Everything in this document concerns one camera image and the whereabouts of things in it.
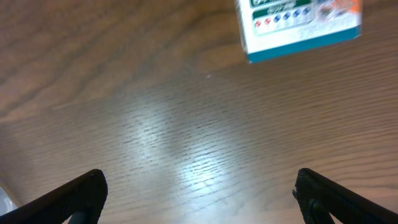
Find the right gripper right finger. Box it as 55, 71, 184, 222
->
292, 168, 397, 224

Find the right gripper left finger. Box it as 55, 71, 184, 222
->
1, 169, 108, 224

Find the blue and white box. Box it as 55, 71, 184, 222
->
234, 0, 363, 63

